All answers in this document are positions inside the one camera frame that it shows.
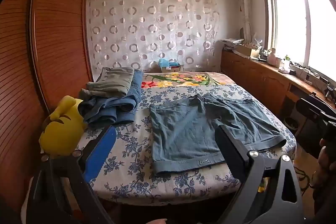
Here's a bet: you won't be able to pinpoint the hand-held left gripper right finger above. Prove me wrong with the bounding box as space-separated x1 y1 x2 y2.
215 124 306 224

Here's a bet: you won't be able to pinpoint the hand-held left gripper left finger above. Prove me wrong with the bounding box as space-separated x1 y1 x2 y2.
26 125 117 224

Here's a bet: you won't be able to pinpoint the blue-grey shorts pants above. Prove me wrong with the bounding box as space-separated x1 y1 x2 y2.
149 93 287 176

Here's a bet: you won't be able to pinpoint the olive green pants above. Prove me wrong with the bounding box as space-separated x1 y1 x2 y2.
79 67 135 98

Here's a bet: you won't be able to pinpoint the bed with blue floral sheet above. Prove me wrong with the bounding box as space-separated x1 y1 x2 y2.
76 84 297 205

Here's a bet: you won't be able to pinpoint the yellow plush toy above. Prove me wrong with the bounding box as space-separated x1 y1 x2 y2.
39 95 87 157

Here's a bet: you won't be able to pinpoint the blue denim jeans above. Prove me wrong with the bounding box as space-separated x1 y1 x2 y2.
78 69 143 127

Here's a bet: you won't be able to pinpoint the white waste bin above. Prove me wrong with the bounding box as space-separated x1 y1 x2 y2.
284 116 300 132

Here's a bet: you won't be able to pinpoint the wooden cabinet counter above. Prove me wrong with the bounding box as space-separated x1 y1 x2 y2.
220 47 336 130

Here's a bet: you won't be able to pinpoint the black chair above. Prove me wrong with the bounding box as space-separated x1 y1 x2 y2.
295 97 336 159

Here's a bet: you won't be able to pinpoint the colourful floral blanket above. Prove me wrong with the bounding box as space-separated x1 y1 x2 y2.
141 71 237 88

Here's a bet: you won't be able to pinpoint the small cardboard box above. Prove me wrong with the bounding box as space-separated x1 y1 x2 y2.
161 63 181 73

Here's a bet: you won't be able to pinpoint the open cardboard box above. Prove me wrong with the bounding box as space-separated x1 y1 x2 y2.
236 43 260 58

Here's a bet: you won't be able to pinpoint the white jug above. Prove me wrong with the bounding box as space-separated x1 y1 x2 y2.
268 48 282 67

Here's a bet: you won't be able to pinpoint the stack of papers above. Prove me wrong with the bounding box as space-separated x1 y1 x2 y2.
222 38 246 51

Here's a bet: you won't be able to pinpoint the wooden slatted wardrobe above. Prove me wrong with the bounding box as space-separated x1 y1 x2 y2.
0 0 93 214

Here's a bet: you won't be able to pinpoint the wooden-framed window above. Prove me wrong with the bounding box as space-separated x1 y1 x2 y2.
260 0 336 83

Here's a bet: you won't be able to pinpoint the black cable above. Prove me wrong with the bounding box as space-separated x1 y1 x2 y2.
293 166 318 193

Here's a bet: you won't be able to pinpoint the circle-patterned wall curtain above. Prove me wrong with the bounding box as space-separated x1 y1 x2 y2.
87 0 223 73

